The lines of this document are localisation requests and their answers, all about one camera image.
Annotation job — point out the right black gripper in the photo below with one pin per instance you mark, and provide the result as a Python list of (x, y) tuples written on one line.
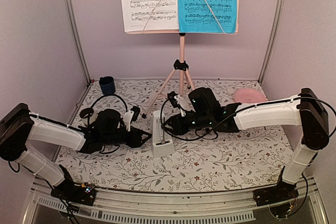
[(178, 128)]

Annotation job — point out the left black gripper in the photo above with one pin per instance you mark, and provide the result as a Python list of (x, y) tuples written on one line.
[(135, 141)]

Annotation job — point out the white metronome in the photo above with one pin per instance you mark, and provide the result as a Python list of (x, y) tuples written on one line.
[(162, 143)]

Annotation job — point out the pink music stand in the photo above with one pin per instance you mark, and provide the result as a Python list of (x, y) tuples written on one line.
[(180, 65)]

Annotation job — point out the blue sheet music page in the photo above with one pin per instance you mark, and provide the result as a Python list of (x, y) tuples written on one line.
[(208, 16)]

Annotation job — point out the white sheet music page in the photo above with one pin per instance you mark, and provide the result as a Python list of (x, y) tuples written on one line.
[(149, 16)]

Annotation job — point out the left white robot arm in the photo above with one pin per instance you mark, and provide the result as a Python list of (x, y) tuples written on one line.
[(104, 128)]

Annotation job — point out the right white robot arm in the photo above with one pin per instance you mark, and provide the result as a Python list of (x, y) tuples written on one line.
[(203, 110)]

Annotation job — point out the floral table mat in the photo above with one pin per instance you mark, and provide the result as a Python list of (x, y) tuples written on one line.
[(232, 161)]

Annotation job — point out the white paper cup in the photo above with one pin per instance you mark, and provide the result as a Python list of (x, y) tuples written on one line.
[(88, 116)]

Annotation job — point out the dark blue mug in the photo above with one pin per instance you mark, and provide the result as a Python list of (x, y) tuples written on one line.
[(107, 85)]

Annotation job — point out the pink plate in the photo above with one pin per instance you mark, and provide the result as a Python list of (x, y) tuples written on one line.
[(247, 95)]

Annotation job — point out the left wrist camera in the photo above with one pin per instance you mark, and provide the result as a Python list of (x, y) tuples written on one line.
[(131, 116)]

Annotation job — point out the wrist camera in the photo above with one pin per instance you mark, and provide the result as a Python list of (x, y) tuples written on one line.
[(177, 101), (131, 116)]

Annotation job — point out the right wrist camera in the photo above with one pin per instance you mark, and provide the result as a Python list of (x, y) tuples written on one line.
[(177, 101)]

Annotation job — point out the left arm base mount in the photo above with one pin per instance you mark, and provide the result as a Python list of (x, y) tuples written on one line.
[(68, 190)]

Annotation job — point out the aluminium front rail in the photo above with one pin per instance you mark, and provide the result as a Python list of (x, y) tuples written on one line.
[(120, 206)]

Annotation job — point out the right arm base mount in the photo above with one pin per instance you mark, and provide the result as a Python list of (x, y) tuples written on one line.
[(280, 192)]

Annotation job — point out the left aluminium frame post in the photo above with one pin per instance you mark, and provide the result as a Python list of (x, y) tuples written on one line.
[(77, 41)]

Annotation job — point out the aluminium frame post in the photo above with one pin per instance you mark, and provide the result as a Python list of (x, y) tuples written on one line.
[(271, 41), (77, 41)]

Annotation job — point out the right aluminium frame post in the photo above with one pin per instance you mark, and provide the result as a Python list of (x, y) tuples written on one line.
[(271, 41)]

